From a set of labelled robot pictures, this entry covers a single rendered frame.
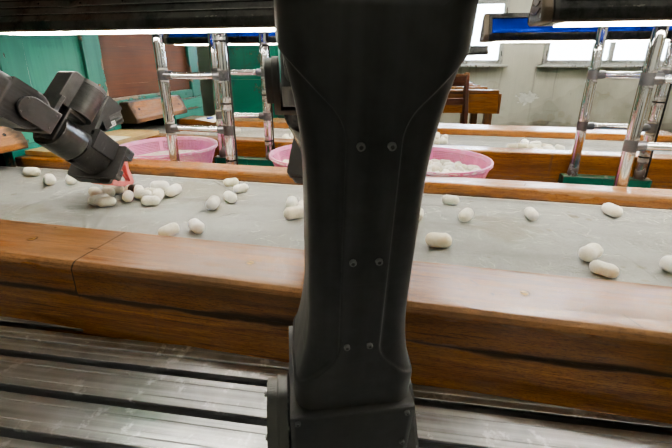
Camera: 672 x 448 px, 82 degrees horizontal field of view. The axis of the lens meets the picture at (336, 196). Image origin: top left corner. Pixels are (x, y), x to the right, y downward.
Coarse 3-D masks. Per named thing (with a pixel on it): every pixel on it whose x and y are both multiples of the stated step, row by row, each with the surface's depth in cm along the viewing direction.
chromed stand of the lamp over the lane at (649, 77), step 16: (656, 32) 66; (656, 48) 66; (656, 64) 67; (640, 80) 69; (656, 80) 68; (640, 96) 69; (640, 112) 70; (640, 128) 71; (624, 144) 73; (640, 144) 72; (656, 144) 71; (624, 160) 73; (624, 176) 74
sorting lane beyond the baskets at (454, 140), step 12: (180, 132) 143; (252, 132) 143; (276, 132) 143; (288, 132) 143; (444, 144) 123; (456, 144) 123; (468, 144) 123; (480, 144) 123; (492, 144) 123; (504, 144) 123; (552, 144) 123; (564, 144) 123; (588, 144) 123; (600, 144) 123; (612, 144) 123
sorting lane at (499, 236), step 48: (0, 192) 78; (48, 192) 78; (192, 192) 78; (288, 192) 78; (240, 240) 57; (288, 240) 57; (480, 240) 57; (528, 240) 57; (576, 240) 57; (624, 240) 57
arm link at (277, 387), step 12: (276, 384) 24; (288, 384) 23; (276, 396) 23; (288, 396) 23; (276, 408) 23; (288, 408) 22; (276, 420) 22; (288, 420) 22; (276, 432) 22; (288, 432) 22; (276, 444) 22; (288, 444) 22; (408, 444) 23
